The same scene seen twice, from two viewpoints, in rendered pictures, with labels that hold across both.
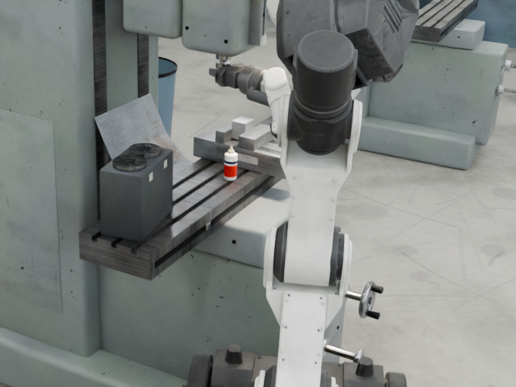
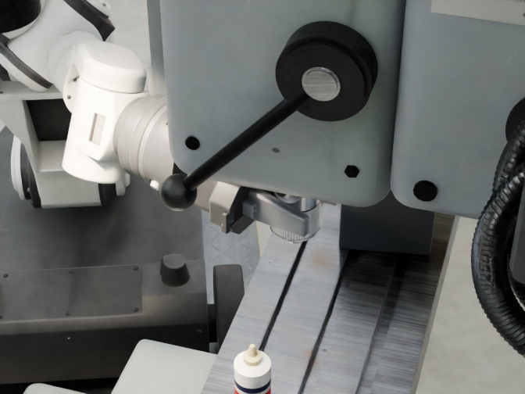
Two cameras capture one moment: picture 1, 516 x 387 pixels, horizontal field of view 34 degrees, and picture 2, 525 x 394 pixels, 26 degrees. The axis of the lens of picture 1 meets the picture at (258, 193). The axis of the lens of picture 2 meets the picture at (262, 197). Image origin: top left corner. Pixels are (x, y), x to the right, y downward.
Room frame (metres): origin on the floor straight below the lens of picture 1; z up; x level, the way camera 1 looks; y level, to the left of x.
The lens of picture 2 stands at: (3.27, -0.03, 1.89)
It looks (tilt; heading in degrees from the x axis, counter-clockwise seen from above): 39 degrees down; 171
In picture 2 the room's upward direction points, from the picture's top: straight up
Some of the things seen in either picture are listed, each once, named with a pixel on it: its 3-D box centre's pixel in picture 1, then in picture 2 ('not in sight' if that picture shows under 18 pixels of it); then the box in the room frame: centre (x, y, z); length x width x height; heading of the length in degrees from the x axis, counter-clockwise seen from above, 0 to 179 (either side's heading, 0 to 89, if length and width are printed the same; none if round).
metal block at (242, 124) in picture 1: (243, 128); not in sight; (2.61, 0.06, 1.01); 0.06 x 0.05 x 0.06; 153
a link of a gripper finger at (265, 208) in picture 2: not in sight; (275, 216); (2.50, 0.10, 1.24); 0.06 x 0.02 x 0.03; 46
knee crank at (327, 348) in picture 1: (345, 354); not in sight; (2.12, -0.29, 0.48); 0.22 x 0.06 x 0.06; 65
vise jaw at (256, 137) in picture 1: (257, 137); not in sight; (2.59, 0.01, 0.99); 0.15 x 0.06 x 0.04; 153
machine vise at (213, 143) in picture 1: (249, 145); not in sight; (2.60, 0.04, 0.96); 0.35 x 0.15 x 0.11; 63
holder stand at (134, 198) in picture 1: (137, 188); (391, 141); (2.09, 0.33, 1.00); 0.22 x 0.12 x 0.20; 165
